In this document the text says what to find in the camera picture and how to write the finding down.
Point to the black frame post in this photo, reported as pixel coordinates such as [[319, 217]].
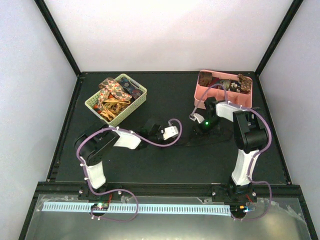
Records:
[[281, 30], [49, 19]]

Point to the black necktie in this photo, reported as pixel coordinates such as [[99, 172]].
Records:
[[209, 139]]

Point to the rolled brown dotted tie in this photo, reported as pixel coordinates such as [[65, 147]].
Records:
[[245, 84]]

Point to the left black frame post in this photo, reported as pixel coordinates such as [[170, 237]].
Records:
[[49, 19]]

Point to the green plastic basket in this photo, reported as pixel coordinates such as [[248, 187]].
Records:
[[91, 103]]

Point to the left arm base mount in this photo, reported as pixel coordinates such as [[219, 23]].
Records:
[[85, 193]]

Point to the navy patterned necktie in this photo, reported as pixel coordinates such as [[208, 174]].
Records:
[[130, 88]]

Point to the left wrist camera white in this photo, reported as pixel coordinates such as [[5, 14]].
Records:
[[170, 132]]

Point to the black aluminium front rail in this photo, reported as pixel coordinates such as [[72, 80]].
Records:
[[167, 190]]

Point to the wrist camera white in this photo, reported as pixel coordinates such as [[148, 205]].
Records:
[[170, 132], [196, 117]]

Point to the yellow necktie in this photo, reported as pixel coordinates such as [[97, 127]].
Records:
[[112, 107]]

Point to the right black frame post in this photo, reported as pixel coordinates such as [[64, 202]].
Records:
[[281, 30]]

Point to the rolled olive tie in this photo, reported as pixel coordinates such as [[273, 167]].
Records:
[[226, 83]]

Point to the rolled dark floral tie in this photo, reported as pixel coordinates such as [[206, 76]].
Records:
[[235, 86]]

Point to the pink divided organizer box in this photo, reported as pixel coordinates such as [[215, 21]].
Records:
[[219, 92]]

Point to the light blue cable duct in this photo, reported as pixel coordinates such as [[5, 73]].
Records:
[[141, 208]]

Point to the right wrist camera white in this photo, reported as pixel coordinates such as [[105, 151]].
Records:
[[196, 117]]

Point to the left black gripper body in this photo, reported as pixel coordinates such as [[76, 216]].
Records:
[[153, 137]]

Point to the floral orange necktie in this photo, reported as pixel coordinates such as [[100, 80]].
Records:
[[111, 89]]

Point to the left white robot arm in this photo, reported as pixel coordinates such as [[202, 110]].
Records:
[[96, 141]]

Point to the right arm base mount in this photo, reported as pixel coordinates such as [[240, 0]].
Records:
[[229, 193]]

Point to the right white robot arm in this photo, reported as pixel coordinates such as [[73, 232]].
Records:
[[252, 135]]

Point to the rolled red tie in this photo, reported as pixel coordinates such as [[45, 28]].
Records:
[[215, 80]]

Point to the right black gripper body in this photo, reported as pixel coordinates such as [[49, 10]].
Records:
[[202, 131]]

